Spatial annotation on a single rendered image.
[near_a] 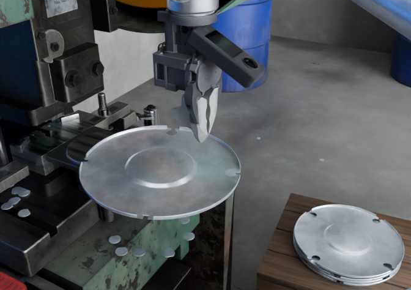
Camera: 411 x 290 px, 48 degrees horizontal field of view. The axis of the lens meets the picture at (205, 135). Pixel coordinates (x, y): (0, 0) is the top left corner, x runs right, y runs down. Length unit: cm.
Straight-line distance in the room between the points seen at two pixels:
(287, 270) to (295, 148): 129
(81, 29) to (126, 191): 31
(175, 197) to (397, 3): 44
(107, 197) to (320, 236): 72
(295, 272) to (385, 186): 111
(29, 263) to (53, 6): 43
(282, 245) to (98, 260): 62
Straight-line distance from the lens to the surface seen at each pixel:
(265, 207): 203
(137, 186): 80
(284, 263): 128
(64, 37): 86
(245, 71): 64
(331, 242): 132
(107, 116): 110
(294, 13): 421
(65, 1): 85
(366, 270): 128
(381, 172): 239
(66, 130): 101
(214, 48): 65
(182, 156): 86
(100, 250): 89
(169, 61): 69
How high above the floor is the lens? 124
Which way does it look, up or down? 29 degrees down
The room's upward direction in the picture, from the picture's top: straight up
